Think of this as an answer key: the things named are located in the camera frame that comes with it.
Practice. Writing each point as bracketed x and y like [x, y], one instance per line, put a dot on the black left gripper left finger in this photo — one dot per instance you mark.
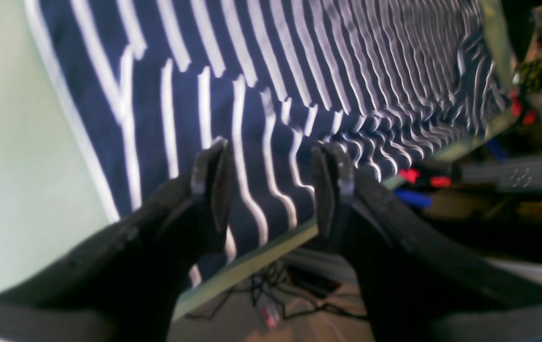
[122, 284]

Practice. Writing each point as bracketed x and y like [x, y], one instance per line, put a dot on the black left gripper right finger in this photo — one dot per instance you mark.
[417, 285]

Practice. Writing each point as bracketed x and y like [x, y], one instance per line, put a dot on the navy white striped T-shirt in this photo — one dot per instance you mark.
[148, 84]

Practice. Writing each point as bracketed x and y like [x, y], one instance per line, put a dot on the blue red black clamp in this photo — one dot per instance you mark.
[419, 183]

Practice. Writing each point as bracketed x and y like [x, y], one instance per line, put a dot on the light green table cloth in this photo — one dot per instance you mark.
[48, 200]

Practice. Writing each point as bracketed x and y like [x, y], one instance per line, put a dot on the red white label tag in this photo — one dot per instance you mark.
[271, 315]

